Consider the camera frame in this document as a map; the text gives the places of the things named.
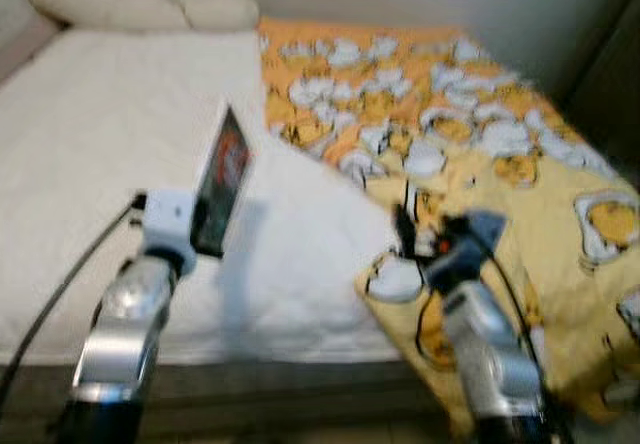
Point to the grey bed base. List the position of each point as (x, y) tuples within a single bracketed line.
[(250, 394)]

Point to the yellow orange cartoon blanket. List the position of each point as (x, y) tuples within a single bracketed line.
[(450, 94)]

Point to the white quilted mattress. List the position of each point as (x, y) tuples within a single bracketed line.
[(120, 114)]

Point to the black book with red cover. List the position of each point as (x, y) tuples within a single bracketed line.
[(222, 174)]

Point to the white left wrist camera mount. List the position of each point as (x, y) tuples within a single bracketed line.
[(168, 219)]

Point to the dark grey wardrobe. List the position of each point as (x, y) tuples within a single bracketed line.
[(615, 94)]

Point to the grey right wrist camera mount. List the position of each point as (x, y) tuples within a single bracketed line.
[(480, 234)]

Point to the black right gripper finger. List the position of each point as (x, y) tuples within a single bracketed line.
[(404, 229)]

